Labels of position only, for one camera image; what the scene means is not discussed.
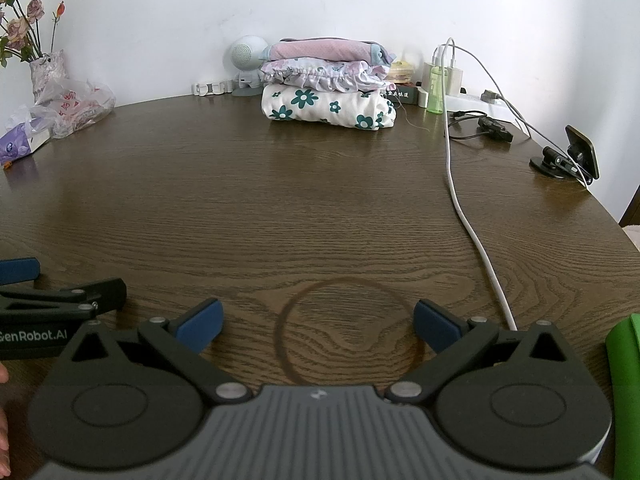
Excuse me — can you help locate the white green floral garment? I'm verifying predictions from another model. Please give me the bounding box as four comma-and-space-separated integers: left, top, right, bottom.
262, 84, 396, 131

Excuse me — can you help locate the person's hand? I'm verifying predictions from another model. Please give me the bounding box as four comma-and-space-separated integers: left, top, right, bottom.
0, 364, 11, 478

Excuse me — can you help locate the green object at edge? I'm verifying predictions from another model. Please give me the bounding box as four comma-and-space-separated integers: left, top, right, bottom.
605, 313, 640, 480

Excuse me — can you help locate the purple tissue pack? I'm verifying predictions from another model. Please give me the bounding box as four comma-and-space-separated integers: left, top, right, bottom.
1, 118, 50, 167

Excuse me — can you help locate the crumpled plastic bag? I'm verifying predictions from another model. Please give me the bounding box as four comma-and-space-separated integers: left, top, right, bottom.
1, 78, 116, 139

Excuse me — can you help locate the clear glass vase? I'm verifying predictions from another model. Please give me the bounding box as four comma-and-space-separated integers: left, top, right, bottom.
28, 51, 68, 102

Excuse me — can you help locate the artificial flower bouquet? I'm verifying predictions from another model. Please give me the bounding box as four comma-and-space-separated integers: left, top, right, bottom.
0, 0, 66, 68

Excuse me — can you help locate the white plastic clip strip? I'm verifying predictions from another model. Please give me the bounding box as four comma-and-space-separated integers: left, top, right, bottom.
191, 80, 233, 98

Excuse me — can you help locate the black phone stand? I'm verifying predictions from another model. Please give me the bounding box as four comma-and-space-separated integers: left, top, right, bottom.
529, 125, 600, 186

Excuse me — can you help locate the white round desk fan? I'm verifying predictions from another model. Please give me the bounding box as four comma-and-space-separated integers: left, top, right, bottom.
230, 36, 268, 96

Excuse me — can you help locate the white power strip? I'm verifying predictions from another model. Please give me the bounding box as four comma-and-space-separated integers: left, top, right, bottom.
445, 93, 509, 114

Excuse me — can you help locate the green liquid bottle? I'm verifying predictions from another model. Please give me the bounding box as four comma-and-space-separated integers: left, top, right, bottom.
426, 55, 445, 115

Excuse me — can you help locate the small black label box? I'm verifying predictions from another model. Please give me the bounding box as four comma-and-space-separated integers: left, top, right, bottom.
387, 84, 419, 105

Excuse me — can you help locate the pink folded garment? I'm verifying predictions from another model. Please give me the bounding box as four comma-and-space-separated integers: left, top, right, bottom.
262, 37, 395, 66

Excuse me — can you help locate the white power adapter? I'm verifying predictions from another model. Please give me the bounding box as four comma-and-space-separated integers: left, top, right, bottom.
422, 58, 463, 96

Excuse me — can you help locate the yellow round container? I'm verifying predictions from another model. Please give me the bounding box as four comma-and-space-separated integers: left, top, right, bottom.
386, 60, 416, 84

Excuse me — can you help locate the black cable with plug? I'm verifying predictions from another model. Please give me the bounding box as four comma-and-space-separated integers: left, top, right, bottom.
447, 109, 533, 146

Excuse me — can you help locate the white charging cable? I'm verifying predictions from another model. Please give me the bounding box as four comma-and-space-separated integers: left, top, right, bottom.
430, 37, 591, 332

